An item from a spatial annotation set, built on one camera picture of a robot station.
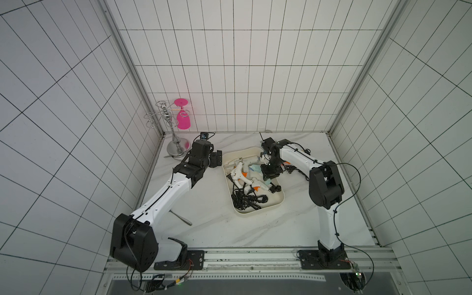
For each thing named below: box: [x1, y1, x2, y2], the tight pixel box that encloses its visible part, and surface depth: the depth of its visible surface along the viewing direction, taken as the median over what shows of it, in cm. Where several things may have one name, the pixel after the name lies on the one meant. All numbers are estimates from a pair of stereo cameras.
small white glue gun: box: [231, 158, 254, 189], surface depth 94 cm
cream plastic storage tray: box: [221, 147, 285, 215], surface depth 94 cm
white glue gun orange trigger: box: [243, 183, 271, 196], surface depth 93 cm
